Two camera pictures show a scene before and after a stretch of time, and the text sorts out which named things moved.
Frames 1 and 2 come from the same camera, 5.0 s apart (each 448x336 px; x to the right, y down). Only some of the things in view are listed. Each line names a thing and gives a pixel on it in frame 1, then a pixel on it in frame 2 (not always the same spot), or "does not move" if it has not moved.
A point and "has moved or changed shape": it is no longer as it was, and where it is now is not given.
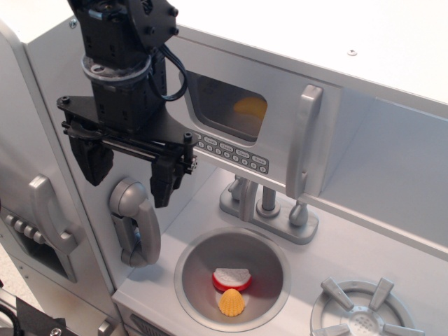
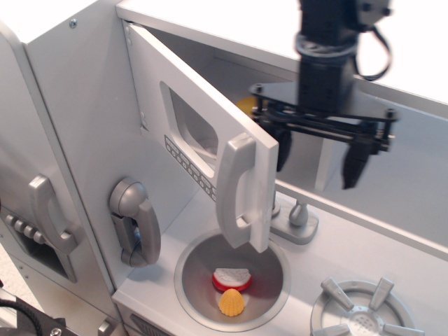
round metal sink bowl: [232, 248] does not move
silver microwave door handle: [306, 113] to [237, 159]
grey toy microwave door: [241, 110] has moved or changed shape
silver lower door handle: [105, 329] does not move
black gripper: [131, 117] to [327, 100]
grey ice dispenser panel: [31, 237] does not move
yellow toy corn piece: [231, 303] does not move
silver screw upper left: [73, 23] does not move
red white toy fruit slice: [225, 278] does not move
